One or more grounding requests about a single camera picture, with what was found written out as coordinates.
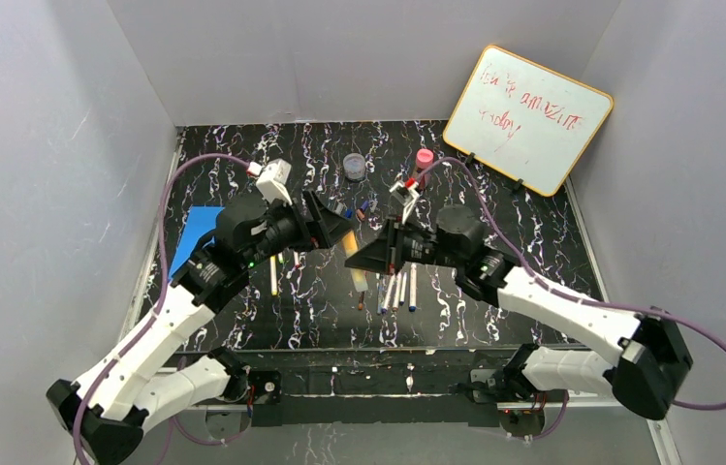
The pink capped bottle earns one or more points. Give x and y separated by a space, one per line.
423 160

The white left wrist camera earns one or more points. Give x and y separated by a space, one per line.
271 180

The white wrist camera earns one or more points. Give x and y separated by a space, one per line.
271 180
406 193

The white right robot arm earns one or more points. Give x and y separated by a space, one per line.
640 360

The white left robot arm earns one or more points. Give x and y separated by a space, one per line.
109 408

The clear round plastic container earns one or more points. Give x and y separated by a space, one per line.
354 167

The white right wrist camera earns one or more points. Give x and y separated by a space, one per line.
406 193

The blue capped white marker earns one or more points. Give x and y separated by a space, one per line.
412 288

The yellow highlighter cap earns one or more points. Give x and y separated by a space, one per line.
350 244

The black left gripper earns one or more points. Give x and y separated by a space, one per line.
308 222

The yellow framed whiteboard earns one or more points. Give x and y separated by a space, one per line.
526 121

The blue foam pad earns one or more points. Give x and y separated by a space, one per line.
200 220

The yellow capped pen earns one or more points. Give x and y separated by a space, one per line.
273 276

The blue red marker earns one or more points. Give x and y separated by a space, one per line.
403 288

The checkered black white pen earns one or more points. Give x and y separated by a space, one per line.
379 293

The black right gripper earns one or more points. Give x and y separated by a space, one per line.
390 246

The purple white marker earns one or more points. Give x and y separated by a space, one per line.
386 303

